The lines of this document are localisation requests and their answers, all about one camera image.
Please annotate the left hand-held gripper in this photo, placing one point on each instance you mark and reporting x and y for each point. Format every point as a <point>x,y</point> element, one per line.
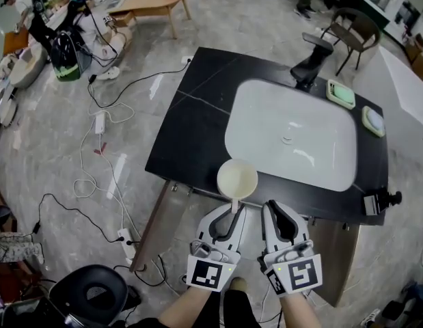
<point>209,272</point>

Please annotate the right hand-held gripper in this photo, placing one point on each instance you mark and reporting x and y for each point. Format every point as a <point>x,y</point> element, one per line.
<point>300,272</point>

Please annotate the cream mug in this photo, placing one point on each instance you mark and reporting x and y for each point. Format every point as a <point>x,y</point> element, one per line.
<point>236,179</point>

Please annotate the pale blue-grey rectangular block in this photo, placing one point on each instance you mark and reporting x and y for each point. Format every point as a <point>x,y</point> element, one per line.
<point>375,121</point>

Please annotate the light green rectangular block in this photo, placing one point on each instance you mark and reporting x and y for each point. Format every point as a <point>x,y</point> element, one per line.
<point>342,94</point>

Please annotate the person's left forearm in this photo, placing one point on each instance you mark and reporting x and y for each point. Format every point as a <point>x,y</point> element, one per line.
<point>187,309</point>

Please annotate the grey-brown cabinet door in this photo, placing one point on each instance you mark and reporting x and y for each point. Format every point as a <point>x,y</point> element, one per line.
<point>334,261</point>
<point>149,231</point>

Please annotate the person's left shoe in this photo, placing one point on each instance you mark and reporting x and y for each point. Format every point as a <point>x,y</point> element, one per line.
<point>184,279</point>

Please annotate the person's black trousers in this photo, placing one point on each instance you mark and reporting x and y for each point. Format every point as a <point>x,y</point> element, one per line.
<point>240,309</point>

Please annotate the white power strip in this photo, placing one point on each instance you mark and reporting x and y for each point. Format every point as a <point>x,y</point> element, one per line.
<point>125,243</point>
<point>187,59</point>
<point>100,123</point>

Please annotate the black hard-shell backpack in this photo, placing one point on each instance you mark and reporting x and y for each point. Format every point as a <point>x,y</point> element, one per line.
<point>1,217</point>
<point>91,292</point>

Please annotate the black faucet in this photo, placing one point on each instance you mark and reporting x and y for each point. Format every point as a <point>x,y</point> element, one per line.
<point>312,63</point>

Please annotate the dark wicker chair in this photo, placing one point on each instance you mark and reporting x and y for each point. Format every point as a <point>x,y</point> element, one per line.
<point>354,29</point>

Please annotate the brown cardboard box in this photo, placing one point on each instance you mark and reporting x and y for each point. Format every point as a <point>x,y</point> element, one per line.
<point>419,63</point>

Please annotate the black green backpack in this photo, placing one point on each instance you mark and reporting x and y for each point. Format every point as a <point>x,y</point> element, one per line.
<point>66,56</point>

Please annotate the dark green cabinet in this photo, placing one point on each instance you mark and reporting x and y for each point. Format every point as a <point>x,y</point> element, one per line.
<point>375,12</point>

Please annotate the wooden coffee table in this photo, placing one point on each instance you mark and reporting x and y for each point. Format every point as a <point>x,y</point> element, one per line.
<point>149,3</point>

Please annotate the white round robot vacuum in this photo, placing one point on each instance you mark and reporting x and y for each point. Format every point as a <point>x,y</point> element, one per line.
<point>9,113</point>

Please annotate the cream pouf seat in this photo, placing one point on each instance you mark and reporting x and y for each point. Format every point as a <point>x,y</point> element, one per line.
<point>26,70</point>

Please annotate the orange cushion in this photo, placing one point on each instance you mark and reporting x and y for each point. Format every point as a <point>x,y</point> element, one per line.
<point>14,41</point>

